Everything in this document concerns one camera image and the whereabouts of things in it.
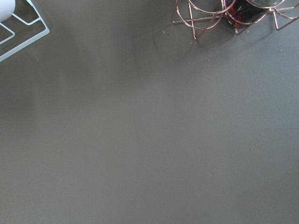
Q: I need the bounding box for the tea bottle lower left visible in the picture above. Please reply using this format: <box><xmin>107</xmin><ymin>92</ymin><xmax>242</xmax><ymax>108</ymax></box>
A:
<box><xmin>226</xmin><ymin>0</ymin><xmax>284</xmax><ymax>29</ymax></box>

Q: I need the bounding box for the white plastic cup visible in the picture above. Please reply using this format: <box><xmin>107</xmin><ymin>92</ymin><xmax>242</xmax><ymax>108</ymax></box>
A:
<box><xmin>0</xmin><ymin>0</ymin><xmax>16</xmax><ymax>22</ymax></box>

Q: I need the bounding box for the copper wire bottle rack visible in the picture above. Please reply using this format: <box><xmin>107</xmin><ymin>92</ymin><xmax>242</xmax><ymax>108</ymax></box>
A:
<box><xmin>171</xmin><ymin>0</ymin><xmax>299</xmax><ymax>41</ymax></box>

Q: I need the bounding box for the white wire cup rack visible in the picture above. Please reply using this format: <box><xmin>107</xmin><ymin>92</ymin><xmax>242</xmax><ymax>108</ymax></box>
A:
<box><xmin>0</xmin><ymin>0</ymin><xmax>50</xmax><ymax>61</ymax></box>

